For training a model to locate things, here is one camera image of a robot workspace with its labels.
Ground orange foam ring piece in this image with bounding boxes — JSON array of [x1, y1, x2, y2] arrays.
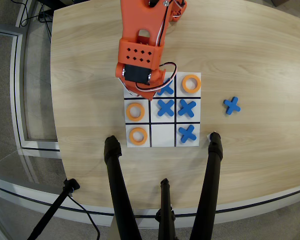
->
[[181, 74, 202, 94], [128, 127, 149, 146], [125, 102, 146, 123]]

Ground white tic-tac-toe grid board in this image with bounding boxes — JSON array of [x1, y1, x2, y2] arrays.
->
[[123, 71, 202, 148]]

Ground short black tripod leg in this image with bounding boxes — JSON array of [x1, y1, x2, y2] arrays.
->
[[154, 178, 177, 240]]

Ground black cable on floor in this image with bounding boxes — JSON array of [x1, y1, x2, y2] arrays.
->
[[36, 0, 53, 45], [66, 194, 101, 240], [19, 0, 32, 28]]

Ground thin black stand leg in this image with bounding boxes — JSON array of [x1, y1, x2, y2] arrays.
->
[[26, 178, 81, 240]]

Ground grey metal glass frame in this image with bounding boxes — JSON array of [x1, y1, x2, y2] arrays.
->
[[0, 21, 62, 153]]

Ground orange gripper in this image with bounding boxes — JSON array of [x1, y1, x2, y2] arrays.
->
[[114, 62, 167, 101]]

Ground blue foam cross piece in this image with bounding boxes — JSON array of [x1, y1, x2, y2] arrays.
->
[[178, 124, 197, 144], [177, 99, 197, 118], [223, 96, 242, 116], [156, 99, 176, 118], [156, 77, 175, 96]]

